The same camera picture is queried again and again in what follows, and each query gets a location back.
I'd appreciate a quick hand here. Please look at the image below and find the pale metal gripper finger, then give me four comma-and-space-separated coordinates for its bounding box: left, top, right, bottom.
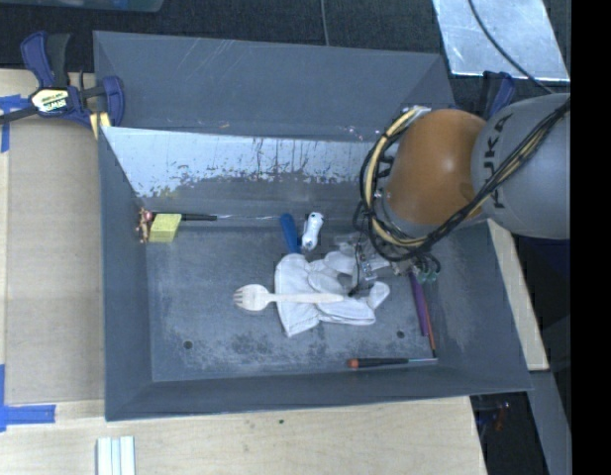
333, 235, 367, 265
348, 278, 380, 298

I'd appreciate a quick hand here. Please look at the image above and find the white and black toy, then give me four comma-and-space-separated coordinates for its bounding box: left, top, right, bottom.
300, 211, 326, 252

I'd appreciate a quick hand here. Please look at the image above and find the purple pen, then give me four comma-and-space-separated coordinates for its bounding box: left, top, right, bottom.
408, 271, 431, 338

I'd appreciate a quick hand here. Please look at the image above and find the white cloth glove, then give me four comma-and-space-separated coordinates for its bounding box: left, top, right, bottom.
273, 249, 392, 338

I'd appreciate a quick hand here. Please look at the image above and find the thin orange pencil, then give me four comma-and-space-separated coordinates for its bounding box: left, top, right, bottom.
423, 289, 439, 358

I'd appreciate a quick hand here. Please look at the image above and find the orange and black screwdriver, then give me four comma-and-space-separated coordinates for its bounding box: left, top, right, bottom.
346, 356, 440, 370

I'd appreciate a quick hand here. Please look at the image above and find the pale wooden fork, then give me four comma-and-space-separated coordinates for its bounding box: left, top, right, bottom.
232, 283, 346, 313

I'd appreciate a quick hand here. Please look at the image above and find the yellow sponge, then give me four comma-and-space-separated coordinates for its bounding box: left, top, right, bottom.
148, 213, 183, 243

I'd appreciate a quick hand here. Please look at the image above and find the grey metal bin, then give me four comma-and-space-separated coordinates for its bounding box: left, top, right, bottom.
91, 30, 535, 423

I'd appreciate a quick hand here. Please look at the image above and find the small red-brown toy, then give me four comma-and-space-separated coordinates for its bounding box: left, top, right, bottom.
135, 207, 153, 244

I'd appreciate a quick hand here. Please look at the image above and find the pale wood board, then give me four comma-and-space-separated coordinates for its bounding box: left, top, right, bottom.
4, 116, 109, 407

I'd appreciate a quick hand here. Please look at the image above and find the blue tool handle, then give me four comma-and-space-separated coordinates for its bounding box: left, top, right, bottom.
278, 212, 302, 255

